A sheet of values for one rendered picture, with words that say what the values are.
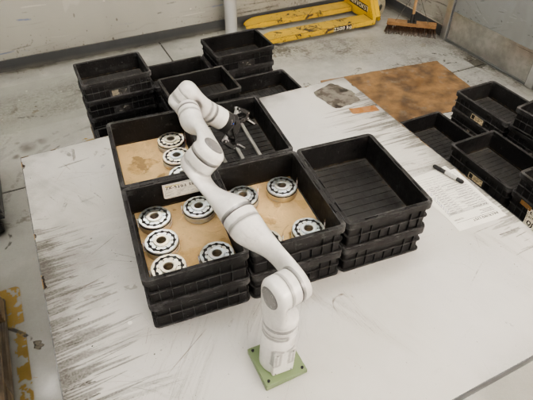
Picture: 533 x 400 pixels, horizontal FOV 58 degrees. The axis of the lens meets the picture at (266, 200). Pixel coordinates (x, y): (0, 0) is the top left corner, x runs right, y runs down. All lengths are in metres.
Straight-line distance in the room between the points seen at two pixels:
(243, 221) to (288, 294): 0.21
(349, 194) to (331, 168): 0.15
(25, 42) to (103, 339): 3.46
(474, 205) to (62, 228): 1.51
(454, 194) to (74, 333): 1.42
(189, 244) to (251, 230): 0.38
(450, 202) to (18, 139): 2.87
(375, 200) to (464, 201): 0.42
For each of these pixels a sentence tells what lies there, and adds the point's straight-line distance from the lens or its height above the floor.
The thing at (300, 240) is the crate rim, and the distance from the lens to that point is 1.38.
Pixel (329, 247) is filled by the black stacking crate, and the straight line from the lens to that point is 1.48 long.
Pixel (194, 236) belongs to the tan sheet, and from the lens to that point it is 1.54.
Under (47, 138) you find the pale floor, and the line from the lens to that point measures 3.69.
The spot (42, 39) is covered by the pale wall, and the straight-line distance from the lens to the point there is 4.64.
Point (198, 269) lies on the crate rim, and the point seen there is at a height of 0.92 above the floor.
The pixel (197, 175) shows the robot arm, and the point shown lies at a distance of 1.30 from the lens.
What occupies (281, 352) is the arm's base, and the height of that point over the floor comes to 0.82.
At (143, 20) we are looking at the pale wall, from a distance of 4.72.
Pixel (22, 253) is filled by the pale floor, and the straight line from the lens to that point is 2.88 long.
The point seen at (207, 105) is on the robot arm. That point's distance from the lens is 1.59.
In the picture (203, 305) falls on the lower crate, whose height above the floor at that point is 0.75.
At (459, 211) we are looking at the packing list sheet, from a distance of 1.92.
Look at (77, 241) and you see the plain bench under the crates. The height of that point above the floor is 0.70.
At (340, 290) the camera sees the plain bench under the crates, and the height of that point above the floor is 0.70.
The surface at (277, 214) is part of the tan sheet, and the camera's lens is 1.59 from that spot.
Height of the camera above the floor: 1.93
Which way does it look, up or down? 42 degrees down
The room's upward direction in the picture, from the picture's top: straight up
